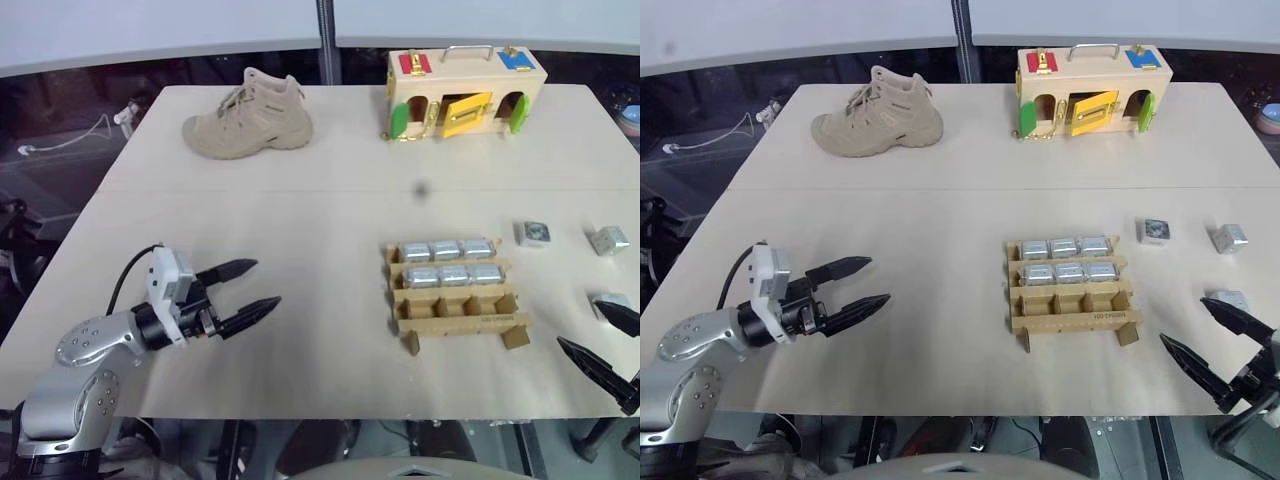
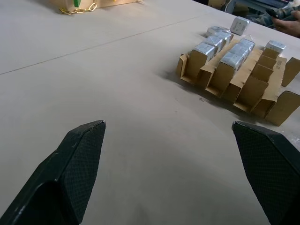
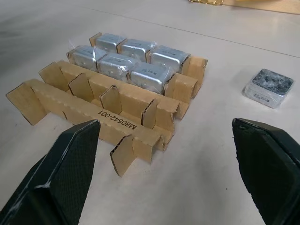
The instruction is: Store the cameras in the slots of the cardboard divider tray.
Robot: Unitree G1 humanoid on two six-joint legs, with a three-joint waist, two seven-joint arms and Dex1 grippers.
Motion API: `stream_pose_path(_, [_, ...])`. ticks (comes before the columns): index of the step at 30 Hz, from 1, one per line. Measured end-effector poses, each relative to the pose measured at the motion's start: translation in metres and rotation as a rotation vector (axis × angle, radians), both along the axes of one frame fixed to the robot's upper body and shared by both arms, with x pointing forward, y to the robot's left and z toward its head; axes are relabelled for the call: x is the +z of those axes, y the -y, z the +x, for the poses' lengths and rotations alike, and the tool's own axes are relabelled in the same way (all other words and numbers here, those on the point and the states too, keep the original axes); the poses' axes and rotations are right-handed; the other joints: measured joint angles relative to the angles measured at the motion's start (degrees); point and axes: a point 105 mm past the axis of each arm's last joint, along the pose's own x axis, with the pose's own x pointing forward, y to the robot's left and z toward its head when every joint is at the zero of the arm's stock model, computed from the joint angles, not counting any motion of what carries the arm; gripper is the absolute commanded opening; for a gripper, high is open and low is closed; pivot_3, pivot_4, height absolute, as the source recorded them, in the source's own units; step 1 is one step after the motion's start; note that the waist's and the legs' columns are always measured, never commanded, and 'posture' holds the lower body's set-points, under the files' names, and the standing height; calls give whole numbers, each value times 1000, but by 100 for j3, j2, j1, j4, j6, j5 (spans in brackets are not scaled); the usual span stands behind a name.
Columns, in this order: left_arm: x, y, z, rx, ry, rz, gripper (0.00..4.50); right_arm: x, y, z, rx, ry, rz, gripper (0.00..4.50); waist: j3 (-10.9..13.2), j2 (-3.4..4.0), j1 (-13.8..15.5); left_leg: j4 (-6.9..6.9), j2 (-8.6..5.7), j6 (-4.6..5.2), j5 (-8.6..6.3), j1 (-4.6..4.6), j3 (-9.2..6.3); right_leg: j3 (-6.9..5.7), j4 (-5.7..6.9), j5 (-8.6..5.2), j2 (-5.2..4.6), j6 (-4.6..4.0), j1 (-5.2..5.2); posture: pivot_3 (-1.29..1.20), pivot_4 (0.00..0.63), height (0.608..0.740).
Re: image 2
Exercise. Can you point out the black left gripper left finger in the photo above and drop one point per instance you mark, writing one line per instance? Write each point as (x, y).
(70, 168)

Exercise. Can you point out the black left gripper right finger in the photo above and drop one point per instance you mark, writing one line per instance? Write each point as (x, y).
(269, 168)

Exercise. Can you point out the cardboard divider tray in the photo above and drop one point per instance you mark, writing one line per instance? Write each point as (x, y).
(253, 89)

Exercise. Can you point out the light wooden box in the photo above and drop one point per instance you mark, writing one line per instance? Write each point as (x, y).
(105, 2)

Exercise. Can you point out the brown cardboard box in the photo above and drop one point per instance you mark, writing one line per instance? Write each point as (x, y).
(216, 3)

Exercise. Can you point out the bystander's bare hand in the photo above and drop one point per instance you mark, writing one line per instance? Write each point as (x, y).
(288, 26)

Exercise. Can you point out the black smartphone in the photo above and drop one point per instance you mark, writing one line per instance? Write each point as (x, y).
(272, 13)

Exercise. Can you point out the green block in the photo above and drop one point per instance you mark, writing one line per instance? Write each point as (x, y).
(77, 2)

